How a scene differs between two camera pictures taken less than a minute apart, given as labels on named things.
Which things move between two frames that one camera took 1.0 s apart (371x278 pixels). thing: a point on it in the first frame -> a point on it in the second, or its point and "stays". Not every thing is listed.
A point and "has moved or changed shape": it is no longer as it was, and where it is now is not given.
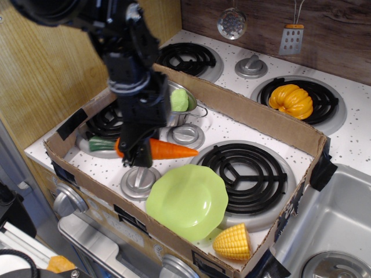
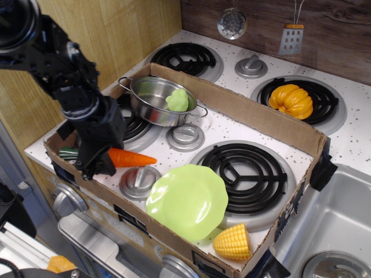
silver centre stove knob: [186, 135] stays
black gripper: [145, 109] -> [98, 134]
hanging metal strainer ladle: [232, 23] stays
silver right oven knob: [174, 266] stays
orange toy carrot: [160, 149] has moved or changed shape
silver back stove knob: [251, 68] stays
